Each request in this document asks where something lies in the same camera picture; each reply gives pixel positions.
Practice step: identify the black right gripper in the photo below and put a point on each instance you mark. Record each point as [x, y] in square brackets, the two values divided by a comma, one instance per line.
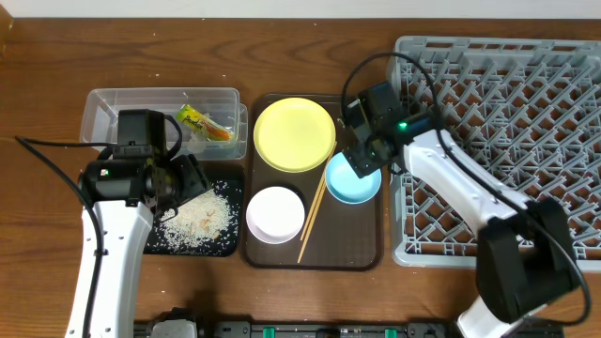
[357, 158]

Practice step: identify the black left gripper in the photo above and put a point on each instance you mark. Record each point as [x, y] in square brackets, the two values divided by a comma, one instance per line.
[196, 182]

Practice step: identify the light blue bowl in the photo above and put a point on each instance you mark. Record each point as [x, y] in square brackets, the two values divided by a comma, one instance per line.
[344, 185]

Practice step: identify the pile of white rice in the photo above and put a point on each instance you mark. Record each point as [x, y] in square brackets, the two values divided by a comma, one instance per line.
[197, 220]

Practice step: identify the green orange snack wrapper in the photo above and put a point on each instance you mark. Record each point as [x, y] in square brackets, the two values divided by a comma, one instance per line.
[203, 124]

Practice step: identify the white bowl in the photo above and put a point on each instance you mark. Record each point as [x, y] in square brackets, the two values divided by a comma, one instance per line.
[275, 215]

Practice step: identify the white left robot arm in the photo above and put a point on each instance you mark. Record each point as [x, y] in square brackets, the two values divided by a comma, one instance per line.
[123, 199]

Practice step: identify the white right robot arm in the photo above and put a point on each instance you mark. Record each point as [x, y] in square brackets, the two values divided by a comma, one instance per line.
[525, 258]

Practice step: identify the grey dishwasher rack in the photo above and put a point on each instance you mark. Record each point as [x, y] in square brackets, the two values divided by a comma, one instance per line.
[528, 110]

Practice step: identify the right wooden chopstick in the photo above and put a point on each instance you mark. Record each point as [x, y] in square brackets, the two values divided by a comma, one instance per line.
[311, 225]

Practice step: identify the wooden chopstick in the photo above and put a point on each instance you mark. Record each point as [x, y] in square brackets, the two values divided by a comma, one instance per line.
[318, 190]
[311, 225]

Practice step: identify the left wooden chopstick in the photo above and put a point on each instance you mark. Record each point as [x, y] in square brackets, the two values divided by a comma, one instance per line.
[318, 190]

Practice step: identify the black plastic tray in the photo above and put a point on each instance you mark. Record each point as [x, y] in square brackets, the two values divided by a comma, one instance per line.
[225, 244]

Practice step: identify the yellow plate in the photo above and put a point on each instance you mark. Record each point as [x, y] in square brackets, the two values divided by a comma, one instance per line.
[294, 135]

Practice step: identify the dark brown serving tray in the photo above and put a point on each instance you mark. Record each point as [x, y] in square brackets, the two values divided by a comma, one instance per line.
[344, 237]

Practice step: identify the clear plastic bin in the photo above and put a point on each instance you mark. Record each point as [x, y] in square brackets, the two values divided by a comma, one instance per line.
[221, 104]

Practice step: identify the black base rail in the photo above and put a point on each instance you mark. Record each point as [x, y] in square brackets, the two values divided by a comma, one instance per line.
[183, 323]

